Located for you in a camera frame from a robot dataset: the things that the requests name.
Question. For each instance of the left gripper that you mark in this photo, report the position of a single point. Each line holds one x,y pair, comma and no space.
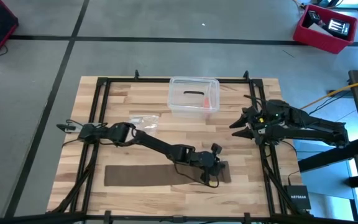
207,162

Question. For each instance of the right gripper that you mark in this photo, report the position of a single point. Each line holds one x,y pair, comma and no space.
261,127

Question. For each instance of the brown elastic bandage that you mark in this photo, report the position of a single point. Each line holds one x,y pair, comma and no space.
141,175

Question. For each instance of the clear plastic zip bag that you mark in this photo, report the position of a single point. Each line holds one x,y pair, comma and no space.
148,123

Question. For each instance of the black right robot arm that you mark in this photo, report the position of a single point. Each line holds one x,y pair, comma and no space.
322,130

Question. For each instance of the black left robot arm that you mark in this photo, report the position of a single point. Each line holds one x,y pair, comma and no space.
154,143

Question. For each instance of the red plastic crate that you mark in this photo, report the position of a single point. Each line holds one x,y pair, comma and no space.
319,42

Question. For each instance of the small black device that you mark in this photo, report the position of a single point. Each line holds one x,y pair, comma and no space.
314,16

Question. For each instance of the black silver device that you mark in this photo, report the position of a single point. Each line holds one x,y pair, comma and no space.
337,28

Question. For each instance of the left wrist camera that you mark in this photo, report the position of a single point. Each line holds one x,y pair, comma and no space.
216,148

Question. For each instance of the black network switch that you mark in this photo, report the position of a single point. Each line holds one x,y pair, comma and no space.
297,197

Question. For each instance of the black metal table frame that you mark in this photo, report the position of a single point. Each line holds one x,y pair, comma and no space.
123,80

